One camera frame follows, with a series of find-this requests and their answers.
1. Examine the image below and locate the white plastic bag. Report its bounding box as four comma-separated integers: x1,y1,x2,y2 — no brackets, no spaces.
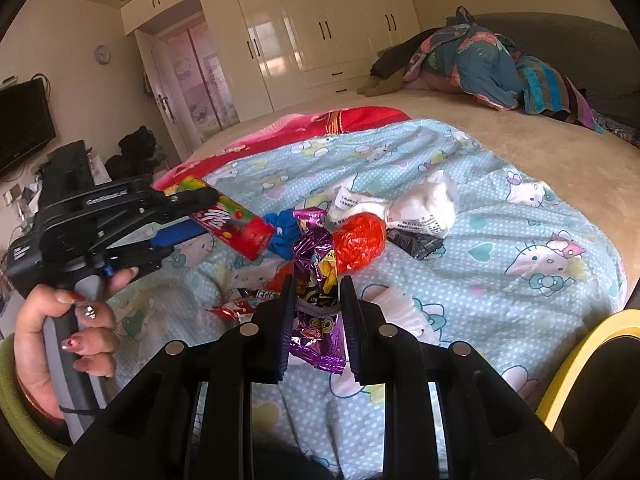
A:
326,170,460,238

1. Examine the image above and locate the dark olive cloth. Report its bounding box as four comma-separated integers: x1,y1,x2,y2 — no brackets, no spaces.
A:
357,42,431,98

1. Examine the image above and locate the beige bed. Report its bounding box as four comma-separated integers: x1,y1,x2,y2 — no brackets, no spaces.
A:
190,80,640,311

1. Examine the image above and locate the black television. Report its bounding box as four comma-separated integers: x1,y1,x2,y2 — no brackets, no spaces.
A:
0,77,57,178

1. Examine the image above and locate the person's left forearm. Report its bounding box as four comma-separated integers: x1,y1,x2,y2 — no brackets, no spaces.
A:
0,332,68,466

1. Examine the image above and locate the yellow bin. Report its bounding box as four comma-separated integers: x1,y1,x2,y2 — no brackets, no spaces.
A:
535,308,640,461

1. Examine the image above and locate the purple packet pink print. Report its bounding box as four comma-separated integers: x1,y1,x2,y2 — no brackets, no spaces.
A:
289,305,347,376

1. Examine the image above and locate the red blanket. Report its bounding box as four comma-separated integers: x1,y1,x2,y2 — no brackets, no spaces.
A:
152,106,413,196

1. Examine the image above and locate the blue cartoon print sheet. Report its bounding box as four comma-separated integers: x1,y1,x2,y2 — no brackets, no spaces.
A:
107,117,626,480

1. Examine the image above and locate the black bag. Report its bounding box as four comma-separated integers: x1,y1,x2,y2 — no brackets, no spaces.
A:
105,126,168,181

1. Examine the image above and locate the white paper cupcake liner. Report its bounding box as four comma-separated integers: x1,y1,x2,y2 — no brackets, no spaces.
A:
372,285,436,338

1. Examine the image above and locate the purple packet yellow print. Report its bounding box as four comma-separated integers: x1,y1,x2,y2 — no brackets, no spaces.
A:
292,227,337,306

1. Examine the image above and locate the brown chocolate bar wrapper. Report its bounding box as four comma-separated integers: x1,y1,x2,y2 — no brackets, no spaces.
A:
207,285,281,323

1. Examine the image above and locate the dark patterned cloth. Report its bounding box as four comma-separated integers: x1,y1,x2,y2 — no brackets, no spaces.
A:
590,110,640,148

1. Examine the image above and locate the colourful candy tube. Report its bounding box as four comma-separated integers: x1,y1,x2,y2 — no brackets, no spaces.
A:
172,176,275,262

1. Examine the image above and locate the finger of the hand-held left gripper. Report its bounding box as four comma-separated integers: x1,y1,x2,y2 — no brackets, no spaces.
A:
107,226,207,272
147,187,218,218

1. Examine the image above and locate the orange snack wrapper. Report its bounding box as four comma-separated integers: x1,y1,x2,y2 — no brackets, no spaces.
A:
272,261,296,293

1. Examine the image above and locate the cream wardrobe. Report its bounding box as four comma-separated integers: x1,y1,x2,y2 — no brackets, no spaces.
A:
120,0,421,111

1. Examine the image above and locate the blue floral quilt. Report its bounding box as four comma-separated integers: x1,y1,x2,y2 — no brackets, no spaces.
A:
402,6,523,111

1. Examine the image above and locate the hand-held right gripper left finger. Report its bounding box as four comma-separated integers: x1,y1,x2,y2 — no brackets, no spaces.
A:
55,276,297,480

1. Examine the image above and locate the grey padded headboard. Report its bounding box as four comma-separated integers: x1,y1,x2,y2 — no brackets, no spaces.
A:
472,12,640,126

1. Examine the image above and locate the black wrapper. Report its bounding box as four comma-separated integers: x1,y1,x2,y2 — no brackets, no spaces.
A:
386,228,445,261

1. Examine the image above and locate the striped towel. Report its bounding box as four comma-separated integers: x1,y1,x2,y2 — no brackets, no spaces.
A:
515,55,608,133

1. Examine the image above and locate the pink cartoon glass door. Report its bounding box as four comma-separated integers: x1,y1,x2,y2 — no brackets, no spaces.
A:
162,22,241,133

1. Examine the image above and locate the person's left hand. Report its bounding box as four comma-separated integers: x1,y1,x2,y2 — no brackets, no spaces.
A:
14,267,141,418

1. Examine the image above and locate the red plastic bag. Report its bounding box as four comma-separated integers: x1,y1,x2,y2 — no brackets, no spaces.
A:
332,212,388,276

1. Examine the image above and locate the blue rubber glove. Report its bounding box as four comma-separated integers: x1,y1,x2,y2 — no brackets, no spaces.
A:
262,210,306,261

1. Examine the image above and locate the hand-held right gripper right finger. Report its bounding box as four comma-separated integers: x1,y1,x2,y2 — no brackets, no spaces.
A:
339,276,583,480

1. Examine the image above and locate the pink cloth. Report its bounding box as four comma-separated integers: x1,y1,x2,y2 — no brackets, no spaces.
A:
405,72,471,93

